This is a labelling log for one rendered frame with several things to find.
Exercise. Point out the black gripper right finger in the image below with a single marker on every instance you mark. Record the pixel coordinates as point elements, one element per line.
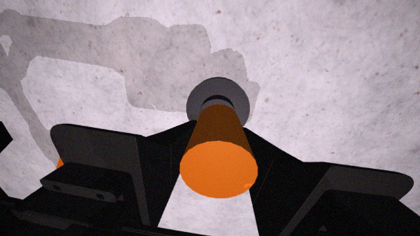
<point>286,188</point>

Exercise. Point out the orange knob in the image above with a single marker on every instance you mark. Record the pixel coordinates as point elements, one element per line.
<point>218,161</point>

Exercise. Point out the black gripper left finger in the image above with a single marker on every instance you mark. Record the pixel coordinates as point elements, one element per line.
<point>152,161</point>

